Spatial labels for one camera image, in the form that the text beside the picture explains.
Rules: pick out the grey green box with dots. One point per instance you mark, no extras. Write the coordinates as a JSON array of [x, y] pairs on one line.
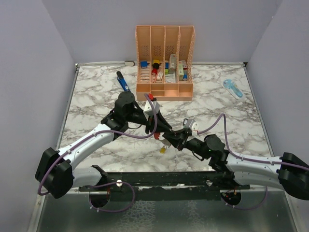
[[172, 64]]

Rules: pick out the white plug at wall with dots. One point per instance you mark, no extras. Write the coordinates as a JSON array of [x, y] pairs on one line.
[[129, 63]]

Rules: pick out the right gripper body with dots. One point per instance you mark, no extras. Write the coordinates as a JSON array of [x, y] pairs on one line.
[[190, 144]]

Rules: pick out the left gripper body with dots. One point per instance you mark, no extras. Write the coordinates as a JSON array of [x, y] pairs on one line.
[[151, 124]]

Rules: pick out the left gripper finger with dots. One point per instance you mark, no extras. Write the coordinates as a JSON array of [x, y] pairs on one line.
[[161, 122], [161, 130]]

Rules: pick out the metal key holder red handle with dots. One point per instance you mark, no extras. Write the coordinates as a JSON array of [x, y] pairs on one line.
[[158, 136]]

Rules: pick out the blue stapler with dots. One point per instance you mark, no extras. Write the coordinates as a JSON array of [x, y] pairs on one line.
[[122, 81]]

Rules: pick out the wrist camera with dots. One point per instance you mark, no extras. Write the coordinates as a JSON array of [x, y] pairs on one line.
[[148, 111], [192, 125]]

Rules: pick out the white red box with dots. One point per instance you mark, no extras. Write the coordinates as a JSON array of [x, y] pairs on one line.
[[182, 70]]

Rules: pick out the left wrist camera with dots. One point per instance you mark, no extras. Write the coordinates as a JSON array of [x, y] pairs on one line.
[[148, 111]]

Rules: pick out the blue blister pack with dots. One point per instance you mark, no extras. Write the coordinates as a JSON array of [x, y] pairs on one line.
[[233, 89]]

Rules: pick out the yellow key tag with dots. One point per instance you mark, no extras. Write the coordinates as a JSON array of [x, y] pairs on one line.
[[162, 150]]

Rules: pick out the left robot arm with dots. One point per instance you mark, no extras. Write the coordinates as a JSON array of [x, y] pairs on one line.
[[79, 149]]

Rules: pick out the blue cube in organizer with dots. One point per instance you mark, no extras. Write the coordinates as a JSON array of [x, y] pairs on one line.
[[144, 64]]

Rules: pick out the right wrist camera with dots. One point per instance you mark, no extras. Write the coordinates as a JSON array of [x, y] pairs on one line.
[[192, 125]]

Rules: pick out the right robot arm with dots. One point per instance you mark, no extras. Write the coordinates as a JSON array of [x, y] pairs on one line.
[[287, 172]]

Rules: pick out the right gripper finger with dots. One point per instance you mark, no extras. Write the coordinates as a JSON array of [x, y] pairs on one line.
[[182, 132], [175, 139]]

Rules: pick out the peach desk organizer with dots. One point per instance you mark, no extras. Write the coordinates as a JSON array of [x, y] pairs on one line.
[[159, 42]]

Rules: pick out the black red bottle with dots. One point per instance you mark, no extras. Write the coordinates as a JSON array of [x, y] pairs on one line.
[[155, 68]]

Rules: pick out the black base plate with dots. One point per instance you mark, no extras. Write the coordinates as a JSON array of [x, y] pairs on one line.
[[150, 186]]

